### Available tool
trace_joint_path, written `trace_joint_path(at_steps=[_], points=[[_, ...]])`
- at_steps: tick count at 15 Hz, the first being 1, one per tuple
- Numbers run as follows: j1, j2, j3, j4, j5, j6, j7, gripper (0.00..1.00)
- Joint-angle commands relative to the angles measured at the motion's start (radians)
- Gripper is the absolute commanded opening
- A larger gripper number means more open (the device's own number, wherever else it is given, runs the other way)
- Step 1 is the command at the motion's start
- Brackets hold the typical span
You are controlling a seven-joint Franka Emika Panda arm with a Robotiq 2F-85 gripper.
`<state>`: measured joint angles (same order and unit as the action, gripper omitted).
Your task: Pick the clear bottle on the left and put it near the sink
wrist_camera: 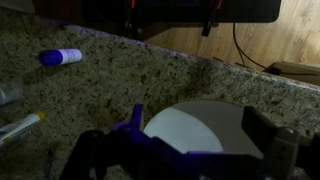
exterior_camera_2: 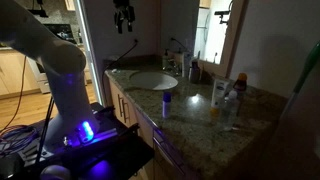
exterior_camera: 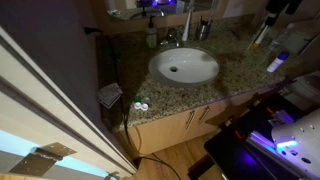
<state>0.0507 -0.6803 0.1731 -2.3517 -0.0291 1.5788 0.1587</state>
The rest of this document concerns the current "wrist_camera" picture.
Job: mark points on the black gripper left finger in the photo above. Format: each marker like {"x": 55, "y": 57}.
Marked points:
{"x": 136, "y": 120}

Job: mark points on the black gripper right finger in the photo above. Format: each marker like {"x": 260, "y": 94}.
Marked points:
{"x": 258, "y": 128}

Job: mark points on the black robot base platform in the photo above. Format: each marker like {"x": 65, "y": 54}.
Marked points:
{"x": 140, "y": 13}

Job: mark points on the white oval sink basin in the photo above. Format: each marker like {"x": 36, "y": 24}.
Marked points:
{"x": 202, "y": 126}

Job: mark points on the white bottle blue cap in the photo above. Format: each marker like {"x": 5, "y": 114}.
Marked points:
{"x": 59, "y": 56}

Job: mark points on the white tube yellow cap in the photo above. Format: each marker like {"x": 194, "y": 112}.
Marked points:
{"x": 19, "y": 128}

